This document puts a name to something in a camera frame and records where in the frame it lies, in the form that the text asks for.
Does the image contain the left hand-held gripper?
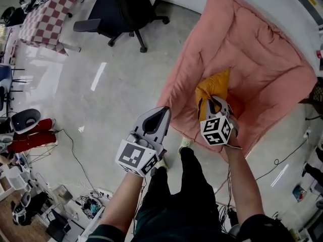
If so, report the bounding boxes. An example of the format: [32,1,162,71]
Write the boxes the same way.
[115,106,172,178]

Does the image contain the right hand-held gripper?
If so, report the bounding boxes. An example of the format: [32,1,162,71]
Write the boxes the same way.
[199,95,240,146]

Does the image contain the yellow pillow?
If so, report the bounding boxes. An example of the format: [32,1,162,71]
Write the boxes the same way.
[194,69,231,123]

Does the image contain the pink padded seat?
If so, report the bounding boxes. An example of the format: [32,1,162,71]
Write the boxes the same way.
[156,0,318,159]

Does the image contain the person's left forearm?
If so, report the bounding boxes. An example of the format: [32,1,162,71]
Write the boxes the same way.
[100,170,152,234]

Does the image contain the person's right forearm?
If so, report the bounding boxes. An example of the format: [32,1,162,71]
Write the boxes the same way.
[223,138,265,224]

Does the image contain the person's right pale shoe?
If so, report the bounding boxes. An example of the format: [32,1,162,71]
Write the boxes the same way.
[177,137,194,159]

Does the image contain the person's pale shoe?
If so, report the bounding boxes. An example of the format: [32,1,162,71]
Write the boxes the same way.
[154,158,169,171]
[177,137,194,159]

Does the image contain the person's left pale shoe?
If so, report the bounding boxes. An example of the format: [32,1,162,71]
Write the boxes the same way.
[154,158,169,171]

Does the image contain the person's black trousers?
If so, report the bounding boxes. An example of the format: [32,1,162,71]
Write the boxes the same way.
[134,147,229,242]

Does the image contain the white power strip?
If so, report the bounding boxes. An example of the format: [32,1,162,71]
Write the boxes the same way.
[96,187,115,200]

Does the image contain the black office chair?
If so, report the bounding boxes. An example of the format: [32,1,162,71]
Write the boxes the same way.
[73,0,170,54]

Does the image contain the colourful booklet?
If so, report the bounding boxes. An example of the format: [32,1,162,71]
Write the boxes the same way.
[292,185,307,203]

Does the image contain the red padded cushion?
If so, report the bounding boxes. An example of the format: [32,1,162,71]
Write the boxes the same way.
[7,118,58,153]

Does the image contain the person's dark shirt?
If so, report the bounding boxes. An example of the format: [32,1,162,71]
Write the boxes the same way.
[85,212,295,242]

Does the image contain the grey round shell chair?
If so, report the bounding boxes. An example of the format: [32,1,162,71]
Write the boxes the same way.
[10,108,41,134]

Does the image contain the red checkered tablecloth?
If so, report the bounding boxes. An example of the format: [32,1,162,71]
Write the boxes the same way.
[18,0,85,56]

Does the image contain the blue chair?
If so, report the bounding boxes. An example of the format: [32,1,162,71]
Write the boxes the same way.
[0,64,14,111]

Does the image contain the black floor cable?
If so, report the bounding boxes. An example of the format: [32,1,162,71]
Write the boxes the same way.
[255,134,310,182]
[51,128,102,195]

